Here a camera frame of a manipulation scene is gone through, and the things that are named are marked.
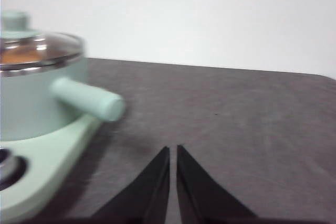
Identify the brown potato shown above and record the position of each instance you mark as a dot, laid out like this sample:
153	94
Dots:
21	56

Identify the mint green steamer pot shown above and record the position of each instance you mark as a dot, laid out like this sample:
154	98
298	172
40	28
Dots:
31	103

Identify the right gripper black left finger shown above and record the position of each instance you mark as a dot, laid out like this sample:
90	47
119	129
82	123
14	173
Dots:
147	192

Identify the glass lid with green knob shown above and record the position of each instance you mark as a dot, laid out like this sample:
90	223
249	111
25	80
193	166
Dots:
15	20

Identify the mint green breakfast machine base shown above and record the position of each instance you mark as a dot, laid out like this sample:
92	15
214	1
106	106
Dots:
52	161

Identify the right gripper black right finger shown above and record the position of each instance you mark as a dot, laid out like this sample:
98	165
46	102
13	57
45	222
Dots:
199	192

